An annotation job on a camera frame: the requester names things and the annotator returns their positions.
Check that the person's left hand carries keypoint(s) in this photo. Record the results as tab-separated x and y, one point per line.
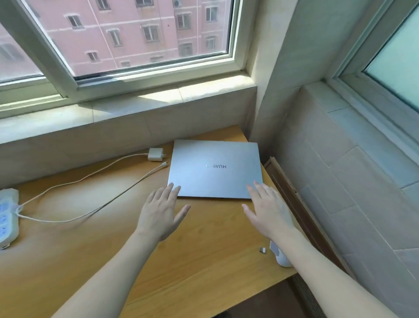
157	216

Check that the white computer mouse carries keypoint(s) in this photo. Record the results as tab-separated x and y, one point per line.
282	258

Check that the white charger adapter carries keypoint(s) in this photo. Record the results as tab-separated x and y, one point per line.
155	154

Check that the person's left forearm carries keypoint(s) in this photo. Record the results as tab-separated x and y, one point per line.
111	278

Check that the pink apartment building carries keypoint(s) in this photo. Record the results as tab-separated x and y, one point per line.
131	23

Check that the person's right forearm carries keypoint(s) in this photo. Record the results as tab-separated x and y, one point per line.
330	281

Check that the beige stone window sill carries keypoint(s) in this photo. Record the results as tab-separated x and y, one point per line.
131	104

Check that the frosted glass window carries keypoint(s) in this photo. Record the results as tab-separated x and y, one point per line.
397	62

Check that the white sliding window frame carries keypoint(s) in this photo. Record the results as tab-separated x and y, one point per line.
240	36

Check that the white power strip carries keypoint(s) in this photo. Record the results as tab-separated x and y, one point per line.
7	216

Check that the brown wooden plank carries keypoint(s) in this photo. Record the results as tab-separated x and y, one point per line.
289	188

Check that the person's left thumb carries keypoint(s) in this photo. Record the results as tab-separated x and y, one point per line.
182	214

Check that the silver closed laptop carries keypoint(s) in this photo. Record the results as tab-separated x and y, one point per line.
212	163

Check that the dark ribbed grille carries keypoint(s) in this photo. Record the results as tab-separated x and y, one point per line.
307	301

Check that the person's right hand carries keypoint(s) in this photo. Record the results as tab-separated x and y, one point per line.
273	218

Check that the person's right thumb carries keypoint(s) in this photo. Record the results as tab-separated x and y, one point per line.
249	213

